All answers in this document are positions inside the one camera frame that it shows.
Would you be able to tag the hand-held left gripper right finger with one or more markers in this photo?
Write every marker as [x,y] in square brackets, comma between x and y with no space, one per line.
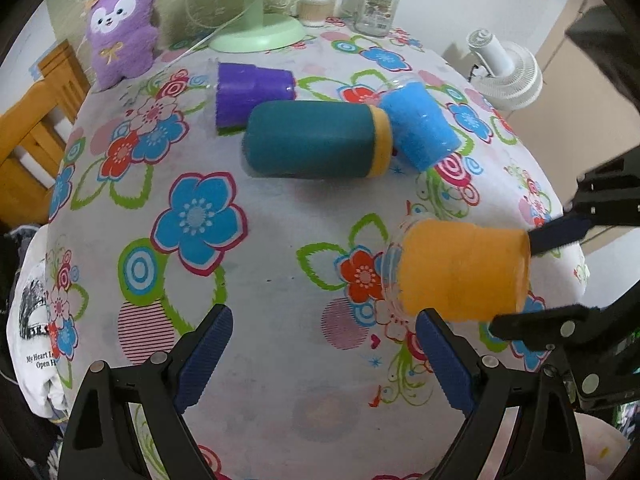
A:
[446,360]

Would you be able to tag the small white fan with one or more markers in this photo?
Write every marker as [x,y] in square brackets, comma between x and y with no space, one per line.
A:
[510,72]

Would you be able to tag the cotton swab container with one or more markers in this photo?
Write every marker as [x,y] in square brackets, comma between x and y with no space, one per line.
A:
[314,9]

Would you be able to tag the blue cup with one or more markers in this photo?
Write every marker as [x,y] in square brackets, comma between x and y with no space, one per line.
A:
[422,122]

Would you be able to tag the purple plush toy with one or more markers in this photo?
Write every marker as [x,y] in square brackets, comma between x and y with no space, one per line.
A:
[120,35]

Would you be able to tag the white printed shirt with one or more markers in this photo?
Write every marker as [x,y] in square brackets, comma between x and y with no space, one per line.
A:
[35,320]

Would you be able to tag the orange cup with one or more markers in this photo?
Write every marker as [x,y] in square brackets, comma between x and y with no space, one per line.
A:
[460,270]

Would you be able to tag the teal cup with yellow rim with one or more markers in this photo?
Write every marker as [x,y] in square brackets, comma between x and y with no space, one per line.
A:
[310,140]

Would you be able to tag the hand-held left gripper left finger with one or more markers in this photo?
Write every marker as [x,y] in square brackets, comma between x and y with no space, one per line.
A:
[205,355]

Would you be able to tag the purple cup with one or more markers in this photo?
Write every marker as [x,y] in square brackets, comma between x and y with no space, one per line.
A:
[250,92]

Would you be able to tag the floral tablecloth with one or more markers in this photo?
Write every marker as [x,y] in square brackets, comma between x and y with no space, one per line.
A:
[280,240]

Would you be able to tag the wooden chair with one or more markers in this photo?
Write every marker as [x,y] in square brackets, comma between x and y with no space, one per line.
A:
[35,130]

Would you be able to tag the dark object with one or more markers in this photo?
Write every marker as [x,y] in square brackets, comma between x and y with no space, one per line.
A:
[607,45]

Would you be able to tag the pink cloth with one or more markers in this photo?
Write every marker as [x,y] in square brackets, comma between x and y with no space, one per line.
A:
[602,447]

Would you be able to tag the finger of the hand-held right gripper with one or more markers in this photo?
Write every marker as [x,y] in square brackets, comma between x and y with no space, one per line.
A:
[535,326]
[557,235]

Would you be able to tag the green desk fan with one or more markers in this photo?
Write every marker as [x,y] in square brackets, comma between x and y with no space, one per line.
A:
[255,30]

